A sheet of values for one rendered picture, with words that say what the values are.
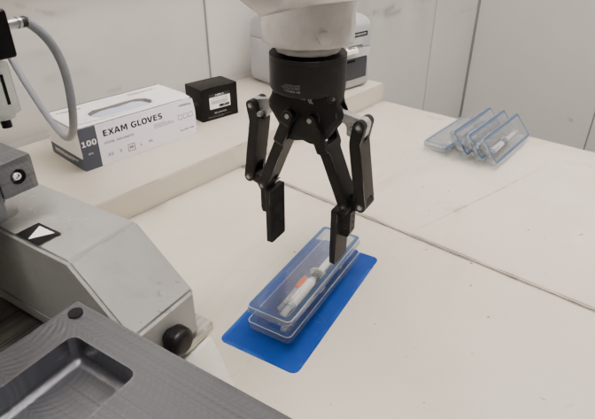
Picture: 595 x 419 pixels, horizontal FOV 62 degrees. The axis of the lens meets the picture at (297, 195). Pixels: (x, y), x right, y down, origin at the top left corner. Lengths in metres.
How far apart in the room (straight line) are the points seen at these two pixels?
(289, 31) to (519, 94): 2.23
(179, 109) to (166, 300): 0.67
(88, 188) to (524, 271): 0.65
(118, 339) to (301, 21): 0.30
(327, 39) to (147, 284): 0.25
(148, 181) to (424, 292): 0.45
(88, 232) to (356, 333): 0.36
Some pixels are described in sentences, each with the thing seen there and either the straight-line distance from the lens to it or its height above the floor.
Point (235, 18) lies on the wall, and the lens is 1.31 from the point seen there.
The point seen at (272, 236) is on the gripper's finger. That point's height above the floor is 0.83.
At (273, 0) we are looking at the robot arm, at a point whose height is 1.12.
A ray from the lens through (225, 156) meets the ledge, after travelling 0.91.
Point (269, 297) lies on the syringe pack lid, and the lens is 0.56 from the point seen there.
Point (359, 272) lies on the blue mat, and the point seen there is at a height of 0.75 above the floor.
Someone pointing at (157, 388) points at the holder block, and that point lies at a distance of 0.23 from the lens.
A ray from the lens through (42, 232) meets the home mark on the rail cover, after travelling 0.33.
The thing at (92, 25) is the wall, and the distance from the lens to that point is 1.09.
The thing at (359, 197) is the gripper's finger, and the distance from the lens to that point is 0.51.
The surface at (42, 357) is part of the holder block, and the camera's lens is 0.25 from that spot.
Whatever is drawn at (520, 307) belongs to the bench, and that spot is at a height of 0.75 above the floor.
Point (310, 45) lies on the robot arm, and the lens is 0.45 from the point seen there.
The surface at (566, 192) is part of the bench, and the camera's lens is 0.96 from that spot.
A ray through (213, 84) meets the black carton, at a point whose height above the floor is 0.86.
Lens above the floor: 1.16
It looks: 30 degrees down
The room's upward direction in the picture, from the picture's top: straight up
